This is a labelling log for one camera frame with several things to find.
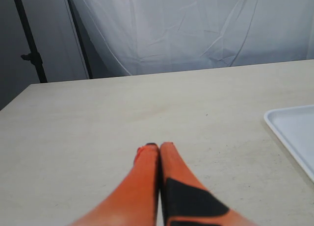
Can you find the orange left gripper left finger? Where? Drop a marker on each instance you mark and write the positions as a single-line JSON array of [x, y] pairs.
[[134, 202]]

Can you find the white rectangular plastic tray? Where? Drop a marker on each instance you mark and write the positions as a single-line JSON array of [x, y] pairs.
[[294, 127]]

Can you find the left gripper orange and black right finger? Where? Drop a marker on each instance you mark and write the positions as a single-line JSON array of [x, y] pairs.
[[185, 200]]

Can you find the black backdrop frame pole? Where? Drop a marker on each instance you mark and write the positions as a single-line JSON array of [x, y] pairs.
[[80, 39]]

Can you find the white backdrop cloth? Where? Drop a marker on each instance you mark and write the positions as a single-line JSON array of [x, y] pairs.
[[137, 37]]

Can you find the black stand pole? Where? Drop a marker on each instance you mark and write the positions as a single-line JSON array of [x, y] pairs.
[[34, 56]]

